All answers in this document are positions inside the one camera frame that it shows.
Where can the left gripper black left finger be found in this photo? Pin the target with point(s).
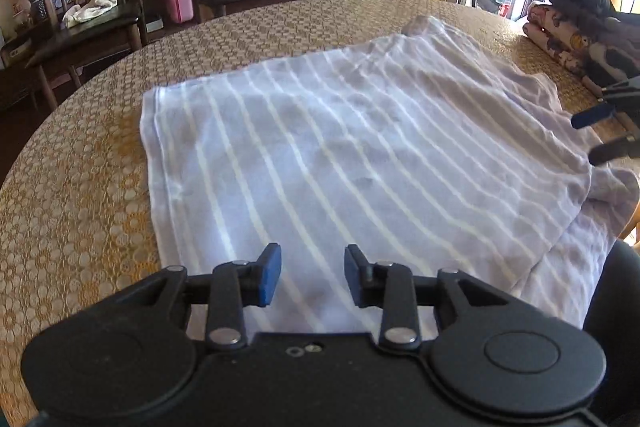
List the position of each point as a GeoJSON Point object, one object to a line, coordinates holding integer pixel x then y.
{"type": "Point", "coordinates": [225, 292]}

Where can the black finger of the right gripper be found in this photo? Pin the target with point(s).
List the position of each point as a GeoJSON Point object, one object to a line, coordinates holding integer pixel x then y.
{"type": "Point", "coordinates": [619, 98]}
{"type": "Point", "coordinates": [627, 146]}

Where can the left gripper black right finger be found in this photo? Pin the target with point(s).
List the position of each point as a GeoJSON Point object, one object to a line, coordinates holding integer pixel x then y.
{"type": "Point", "coordinates": [400, 294]}

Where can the lilac white striped shirt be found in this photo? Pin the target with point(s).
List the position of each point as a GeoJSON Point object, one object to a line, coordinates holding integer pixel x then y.
{"type": "Point", "coordinates": [420, 147]}

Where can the stack of folded clothes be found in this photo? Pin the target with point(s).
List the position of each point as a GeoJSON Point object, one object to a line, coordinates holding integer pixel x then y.
{"type": "Point", "coordinates": [589, 38]}

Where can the gold lace tablecloth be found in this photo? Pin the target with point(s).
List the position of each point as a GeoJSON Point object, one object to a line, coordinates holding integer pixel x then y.
{"type": "Point", "coordinates": [76, 221]}

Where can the pink plastic box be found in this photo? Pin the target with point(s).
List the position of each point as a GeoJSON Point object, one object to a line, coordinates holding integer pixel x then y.
{"type": "Point", "coordinates": [180, 11]}

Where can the white crumpled cloth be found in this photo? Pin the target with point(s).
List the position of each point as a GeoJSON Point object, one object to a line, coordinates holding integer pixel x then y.
{"type": "Point", "coordinates": [80, 14]}

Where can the wooden chair with cloth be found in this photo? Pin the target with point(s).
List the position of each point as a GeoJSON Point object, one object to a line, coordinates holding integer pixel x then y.
{"type": "Point", "coordinates": [84, 31]}

